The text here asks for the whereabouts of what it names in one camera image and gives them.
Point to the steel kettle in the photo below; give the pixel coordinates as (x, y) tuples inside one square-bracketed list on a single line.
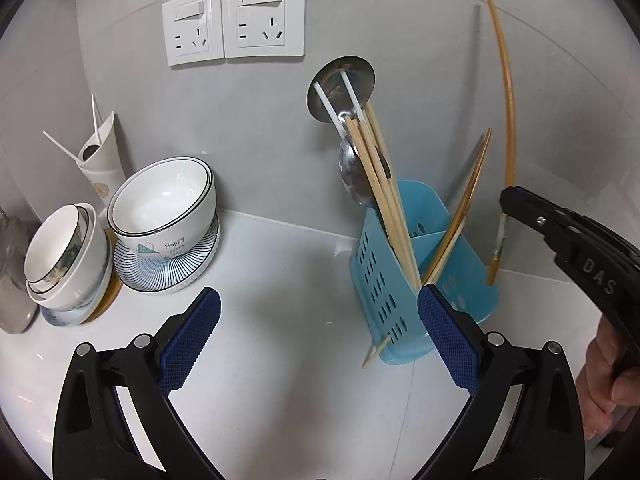
[(17, 309)]

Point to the stacked white bowls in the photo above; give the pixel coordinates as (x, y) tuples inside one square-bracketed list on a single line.
[(69, 260)]

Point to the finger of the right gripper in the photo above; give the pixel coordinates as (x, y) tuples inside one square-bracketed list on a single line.
[(540, 214)]

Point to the wooden chopstick leaning alone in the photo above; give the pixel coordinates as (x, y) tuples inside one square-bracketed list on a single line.
[(460, 209)]

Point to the steel ladle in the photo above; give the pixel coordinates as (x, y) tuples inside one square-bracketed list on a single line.
[(361, 75)]

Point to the right white wall socket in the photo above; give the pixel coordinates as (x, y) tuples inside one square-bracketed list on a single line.
[(260, 28)]

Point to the white chopstick right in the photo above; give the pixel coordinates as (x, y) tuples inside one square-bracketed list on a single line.
[(351, 92)]

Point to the dark chopstick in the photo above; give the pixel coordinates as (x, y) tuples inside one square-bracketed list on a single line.
[(441, 262)]

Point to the white wall socket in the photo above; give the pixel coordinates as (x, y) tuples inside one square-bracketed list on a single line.
[(260, 28), (192, 31)]

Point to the left white wall socket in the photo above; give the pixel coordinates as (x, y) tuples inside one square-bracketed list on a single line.
[(192, 31)]

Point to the white chopstick left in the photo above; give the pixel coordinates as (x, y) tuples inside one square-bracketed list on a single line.
[(330, 110)]

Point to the white toothpick holder cup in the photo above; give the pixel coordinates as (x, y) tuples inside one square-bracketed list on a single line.
[(98, 159)]

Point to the steel spoon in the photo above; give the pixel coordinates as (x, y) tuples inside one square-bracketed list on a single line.
[(353, 176)]

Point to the white chopstick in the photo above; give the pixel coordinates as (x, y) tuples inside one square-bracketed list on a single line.
[(330, 110), (351, 92)]

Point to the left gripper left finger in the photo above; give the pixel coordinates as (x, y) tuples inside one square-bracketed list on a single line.
[(92, 439)]

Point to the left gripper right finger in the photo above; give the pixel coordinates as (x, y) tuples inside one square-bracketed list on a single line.
[(522, 419)]

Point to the right human hand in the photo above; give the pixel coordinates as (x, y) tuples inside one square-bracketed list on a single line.
[(599, 391)]

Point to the blue striped plate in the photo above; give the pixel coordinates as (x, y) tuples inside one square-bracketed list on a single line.
[(156, 276)]

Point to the wooden tray under bowls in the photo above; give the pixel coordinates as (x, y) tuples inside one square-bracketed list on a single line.
[(114, 284)]

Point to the chopstick under holder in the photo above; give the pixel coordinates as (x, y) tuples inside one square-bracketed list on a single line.
[(375, 352)]

